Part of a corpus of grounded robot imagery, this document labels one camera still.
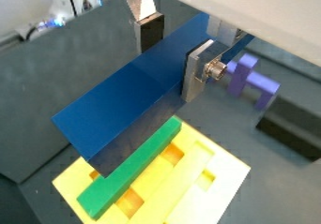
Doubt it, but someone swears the blue rectangular block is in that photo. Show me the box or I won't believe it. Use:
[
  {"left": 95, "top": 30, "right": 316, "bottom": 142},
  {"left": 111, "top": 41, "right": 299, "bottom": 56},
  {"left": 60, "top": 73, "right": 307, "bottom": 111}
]
[{"left": 50, "top": 12, "right": 256, "bottom": 179}]

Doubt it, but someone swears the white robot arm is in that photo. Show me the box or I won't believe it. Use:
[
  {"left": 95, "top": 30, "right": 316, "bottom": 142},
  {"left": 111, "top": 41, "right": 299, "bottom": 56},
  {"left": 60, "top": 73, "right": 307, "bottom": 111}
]
[{"left": 26, "top": 0, "right": 249, "bottom": 102}]

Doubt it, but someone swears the purple branched block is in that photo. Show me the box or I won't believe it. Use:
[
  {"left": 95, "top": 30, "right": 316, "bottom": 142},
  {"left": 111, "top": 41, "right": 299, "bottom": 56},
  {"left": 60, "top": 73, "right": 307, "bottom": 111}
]
[{"left": 228, "top": 53, "right": 280, "bottom": 110}]

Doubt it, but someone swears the green rectangular block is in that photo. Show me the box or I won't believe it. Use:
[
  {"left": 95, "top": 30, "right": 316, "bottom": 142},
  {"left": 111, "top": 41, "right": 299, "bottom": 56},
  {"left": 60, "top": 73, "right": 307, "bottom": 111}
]
[{"left": 77, "top": 116, "right": 182, "bottom": 220}]

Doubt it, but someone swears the yellow slotted board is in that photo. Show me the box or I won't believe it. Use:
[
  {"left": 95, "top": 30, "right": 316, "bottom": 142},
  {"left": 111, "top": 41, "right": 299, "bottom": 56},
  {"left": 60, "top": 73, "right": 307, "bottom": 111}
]
[{"left": 52, "top": 121, "right": 252, "bottom": 224}]

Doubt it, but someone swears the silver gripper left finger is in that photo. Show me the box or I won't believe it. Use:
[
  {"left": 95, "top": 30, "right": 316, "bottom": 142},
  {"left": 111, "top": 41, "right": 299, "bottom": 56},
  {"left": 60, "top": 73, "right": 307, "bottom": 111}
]
[{"left": 126, "top": 0, "right": 165, "bottom": 53}]

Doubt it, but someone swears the black angle bracket holder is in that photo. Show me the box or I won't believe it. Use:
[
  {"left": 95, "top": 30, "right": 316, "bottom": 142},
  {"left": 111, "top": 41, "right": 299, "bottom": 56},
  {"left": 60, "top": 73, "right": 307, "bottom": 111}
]
[{"left": 256, "top": 97, "right": 321, "bottom": 161}]

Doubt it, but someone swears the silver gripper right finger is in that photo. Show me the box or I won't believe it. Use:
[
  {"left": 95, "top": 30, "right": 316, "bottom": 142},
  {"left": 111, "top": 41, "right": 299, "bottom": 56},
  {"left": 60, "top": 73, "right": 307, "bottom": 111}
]
[{"left": 181, "top": 16, "right": 246, "bottom": 102}]

